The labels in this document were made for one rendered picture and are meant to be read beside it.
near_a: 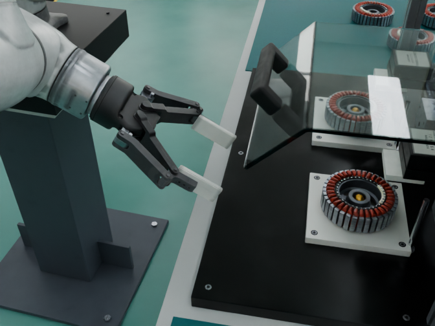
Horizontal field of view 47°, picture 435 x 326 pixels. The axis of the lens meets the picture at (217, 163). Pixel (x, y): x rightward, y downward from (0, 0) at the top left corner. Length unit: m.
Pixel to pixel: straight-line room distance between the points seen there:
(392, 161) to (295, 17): 0.81
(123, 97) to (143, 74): 2.03
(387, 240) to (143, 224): 1.20
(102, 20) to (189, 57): 1.61
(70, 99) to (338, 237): 0.43
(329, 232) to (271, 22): 0.82
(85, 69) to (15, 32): 0.16
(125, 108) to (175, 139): 1.50
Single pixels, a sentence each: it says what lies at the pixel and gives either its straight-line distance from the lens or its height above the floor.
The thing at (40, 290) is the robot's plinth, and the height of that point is 0.02.
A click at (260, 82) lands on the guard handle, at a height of 1.06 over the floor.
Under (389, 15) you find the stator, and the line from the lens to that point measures 1.48.
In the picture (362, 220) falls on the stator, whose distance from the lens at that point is 0.76.
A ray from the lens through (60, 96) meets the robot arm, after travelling 0.73.
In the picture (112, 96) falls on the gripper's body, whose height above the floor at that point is 0.96.
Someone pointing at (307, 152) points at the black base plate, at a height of 0.77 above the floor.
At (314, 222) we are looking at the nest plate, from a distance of 0.78.
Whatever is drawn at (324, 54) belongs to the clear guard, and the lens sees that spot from 0.60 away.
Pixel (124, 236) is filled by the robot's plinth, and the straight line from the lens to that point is 1.81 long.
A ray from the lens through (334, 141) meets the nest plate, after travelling 0.94.
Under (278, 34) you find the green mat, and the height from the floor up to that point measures 0.75.
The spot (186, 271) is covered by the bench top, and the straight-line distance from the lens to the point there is 0.75.
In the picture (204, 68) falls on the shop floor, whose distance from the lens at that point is 2.78.
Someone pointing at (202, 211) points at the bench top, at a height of 0.75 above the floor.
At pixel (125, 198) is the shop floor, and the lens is 1.97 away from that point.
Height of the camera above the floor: 1.33
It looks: 39 degrees down
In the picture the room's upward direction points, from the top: straight up
